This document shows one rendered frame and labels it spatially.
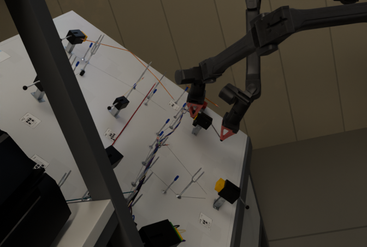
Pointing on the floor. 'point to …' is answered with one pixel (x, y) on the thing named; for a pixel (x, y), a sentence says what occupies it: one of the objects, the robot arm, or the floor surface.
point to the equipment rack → (70, 122)
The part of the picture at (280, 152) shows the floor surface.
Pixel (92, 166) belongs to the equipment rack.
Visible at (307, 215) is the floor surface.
